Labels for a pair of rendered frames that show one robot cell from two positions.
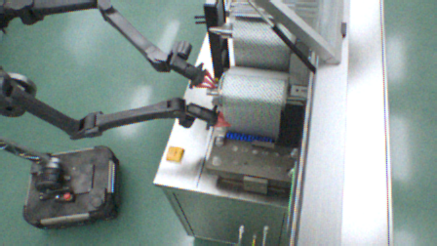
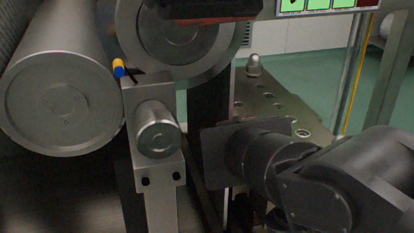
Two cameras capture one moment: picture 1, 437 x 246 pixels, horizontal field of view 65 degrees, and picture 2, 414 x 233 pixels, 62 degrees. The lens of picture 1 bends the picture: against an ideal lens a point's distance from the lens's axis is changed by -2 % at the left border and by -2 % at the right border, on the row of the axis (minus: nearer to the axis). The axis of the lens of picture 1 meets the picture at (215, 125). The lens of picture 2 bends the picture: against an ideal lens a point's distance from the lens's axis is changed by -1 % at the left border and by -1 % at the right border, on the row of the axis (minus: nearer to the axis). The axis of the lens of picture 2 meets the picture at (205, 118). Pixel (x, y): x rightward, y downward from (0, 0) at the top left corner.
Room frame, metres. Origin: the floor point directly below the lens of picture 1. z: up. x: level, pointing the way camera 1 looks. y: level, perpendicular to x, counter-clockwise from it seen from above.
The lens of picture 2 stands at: (1.11, 0.22, 1.35)
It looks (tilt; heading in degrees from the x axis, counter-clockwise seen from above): 32 degrees down; 233
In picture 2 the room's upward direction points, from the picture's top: straight up
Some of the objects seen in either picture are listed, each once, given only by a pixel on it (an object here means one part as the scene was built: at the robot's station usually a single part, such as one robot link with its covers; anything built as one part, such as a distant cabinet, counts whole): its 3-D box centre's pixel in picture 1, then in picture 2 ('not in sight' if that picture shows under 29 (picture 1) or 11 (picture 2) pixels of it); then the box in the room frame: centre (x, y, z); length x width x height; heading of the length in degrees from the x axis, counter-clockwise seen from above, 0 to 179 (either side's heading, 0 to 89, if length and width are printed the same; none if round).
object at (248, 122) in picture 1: (251, 123); (204, 86); (0.83, -0.15, 1.11); 0.23 x 0.01 x 0.18; 68
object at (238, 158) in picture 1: (256, 162); (262, 125); (0.70, -0.14, 1.00); 0.40 x 0.16 x 0.06; 68
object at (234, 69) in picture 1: (258, 82); (69, 60); (1.00, -0.22, 1.17); 0.26 x 0.12 x 0.12; 68
